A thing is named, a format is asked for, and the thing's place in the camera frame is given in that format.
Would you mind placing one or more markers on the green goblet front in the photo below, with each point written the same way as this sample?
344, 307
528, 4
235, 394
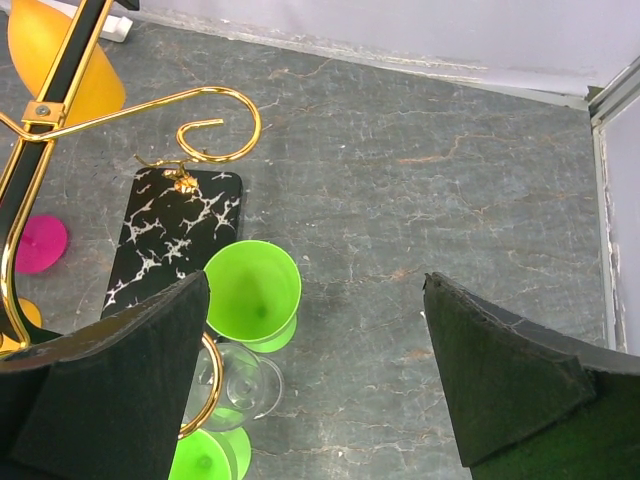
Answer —
219, 449

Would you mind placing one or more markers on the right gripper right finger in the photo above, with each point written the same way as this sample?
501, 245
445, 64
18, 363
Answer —
525, 401

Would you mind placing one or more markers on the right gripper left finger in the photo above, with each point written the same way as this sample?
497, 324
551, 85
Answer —
106, 401

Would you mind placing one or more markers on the magenta goblet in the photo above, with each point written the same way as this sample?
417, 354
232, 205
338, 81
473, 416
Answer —
43, 242

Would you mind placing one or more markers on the green goblet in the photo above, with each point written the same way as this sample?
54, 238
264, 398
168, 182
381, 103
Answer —
255, 292
219, 449

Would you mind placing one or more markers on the green goblet rear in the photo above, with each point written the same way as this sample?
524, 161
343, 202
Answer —
255, 292

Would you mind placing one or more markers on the gold wine glass rack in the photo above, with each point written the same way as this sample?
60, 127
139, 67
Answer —
167, 235

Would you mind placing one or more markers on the clear wine glass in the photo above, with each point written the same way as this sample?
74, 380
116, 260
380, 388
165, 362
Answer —
252, 388

